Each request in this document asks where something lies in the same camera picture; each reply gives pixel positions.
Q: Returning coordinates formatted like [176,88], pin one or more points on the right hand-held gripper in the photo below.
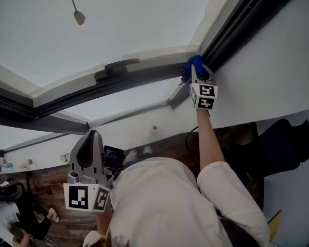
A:
[206,96]

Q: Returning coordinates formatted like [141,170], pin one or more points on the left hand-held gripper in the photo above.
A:
[78,197]

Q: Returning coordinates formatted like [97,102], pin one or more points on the blue cloth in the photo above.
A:
[194,62]

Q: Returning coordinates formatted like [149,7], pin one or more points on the black window frame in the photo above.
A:
[134,74]

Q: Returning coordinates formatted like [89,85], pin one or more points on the person's right forearm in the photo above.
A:
[208,140]

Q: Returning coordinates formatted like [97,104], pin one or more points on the person's left forearm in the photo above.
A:
[103,221]

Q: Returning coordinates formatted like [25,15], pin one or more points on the pair of metal cans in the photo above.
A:
[65,157]

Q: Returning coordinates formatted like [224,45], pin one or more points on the black device with screen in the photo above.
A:
[113,155]

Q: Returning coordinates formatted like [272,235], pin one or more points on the person's jeans legs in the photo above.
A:
[131,159]

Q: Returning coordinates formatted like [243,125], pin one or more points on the person's grey shoe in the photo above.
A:
[147,150]
[132,152]

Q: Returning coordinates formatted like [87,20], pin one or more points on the small clear bottle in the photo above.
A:
[27,162]

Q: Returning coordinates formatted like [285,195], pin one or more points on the black office chair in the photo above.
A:
[18,197]

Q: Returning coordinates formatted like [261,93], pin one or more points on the colourful items on sill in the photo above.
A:
[2,165]

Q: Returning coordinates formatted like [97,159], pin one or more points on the person's white shirt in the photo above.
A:
[164,202]

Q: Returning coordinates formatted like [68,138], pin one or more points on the yellow cardboard piece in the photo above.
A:
[275,225]

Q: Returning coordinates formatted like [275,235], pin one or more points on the red wall button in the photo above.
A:
[155,127]

